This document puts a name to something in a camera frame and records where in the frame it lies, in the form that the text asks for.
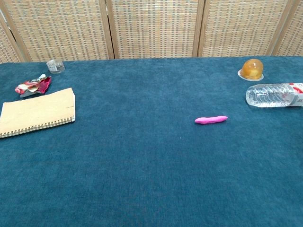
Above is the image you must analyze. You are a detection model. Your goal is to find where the pink small object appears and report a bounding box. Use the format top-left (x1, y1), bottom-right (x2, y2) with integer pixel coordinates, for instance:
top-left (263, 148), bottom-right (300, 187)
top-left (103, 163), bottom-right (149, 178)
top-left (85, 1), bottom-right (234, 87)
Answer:
top-left (195, 115), bottom-right (229, 125)

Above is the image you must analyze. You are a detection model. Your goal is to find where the blue tablecloth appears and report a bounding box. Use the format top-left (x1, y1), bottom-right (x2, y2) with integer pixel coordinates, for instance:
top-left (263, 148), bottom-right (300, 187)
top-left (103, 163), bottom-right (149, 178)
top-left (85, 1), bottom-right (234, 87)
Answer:
top-left (0, 55), bottom-right (303, 227)

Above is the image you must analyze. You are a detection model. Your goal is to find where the woven bamboo folding screen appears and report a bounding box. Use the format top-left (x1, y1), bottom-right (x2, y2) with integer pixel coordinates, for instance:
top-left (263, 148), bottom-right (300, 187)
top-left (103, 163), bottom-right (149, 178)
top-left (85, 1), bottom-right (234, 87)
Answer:
top-left (0, 0), bottom-right (303, 64)

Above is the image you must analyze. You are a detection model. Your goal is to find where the small clear glass cup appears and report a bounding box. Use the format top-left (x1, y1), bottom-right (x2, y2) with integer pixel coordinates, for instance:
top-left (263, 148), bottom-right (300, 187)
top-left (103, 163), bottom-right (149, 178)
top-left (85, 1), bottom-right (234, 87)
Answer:
top-left (46, 59), bottom-right (65, 74)

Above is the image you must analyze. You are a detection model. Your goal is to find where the bread bun on plate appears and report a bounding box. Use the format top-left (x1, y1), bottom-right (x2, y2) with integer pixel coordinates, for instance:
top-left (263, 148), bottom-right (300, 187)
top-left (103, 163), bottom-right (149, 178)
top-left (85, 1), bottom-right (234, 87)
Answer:
top-left (237, 59), bottom-right (265, 81)

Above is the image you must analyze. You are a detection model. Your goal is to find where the tan spiral notebook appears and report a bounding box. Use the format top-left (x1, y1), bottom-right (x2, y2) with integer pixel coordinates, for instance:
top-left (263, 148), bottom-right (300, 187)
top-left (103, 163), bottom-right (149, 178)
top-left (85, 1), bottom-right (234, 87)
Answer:
top-left (0, 87), bottom-right (76, 139)

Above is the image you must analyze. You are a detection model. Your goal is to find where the clear plastic water bottle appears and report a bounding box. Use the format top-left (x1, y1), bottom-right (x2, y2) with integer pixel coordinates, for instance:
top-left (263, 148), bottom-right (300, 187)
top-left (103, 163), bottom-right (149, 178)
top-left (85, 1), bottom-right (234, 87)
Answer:
top-left (245, 82), bottom-right (303, 108)

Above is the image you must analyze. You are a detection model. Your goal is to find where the crumpled red drink pouch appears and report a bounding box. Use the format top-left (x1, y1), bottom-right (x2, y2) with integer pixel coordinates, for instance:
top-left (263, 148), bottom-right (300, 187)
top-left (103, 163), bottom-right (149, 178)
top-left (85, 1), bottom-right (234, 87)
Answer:
top-left (15, 74), bottom-right (52, 98)

